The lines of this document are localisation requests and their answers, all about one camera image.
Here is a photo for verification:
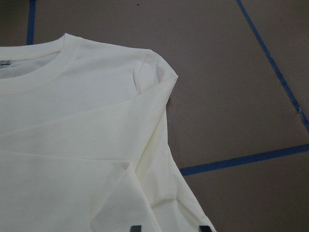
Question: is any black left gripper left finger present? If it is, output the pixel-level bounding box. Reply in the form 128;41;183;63
130;225;142;232

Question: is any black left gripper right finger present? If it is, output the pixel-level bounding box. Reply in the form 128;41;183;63
199;225;211;232

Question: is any cream long sleeve shirt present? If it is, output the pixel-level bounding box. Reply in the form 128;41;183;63
0;34;215;232

